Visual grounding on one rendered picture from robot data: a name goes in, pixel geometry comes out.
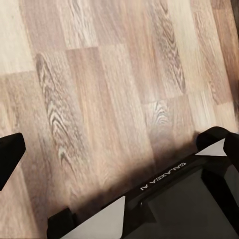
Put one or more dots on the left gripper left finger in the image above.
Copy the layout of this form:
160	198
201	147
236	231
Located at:
12	148

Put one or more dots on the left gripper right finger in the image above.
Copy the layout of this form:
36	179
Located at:
231	148

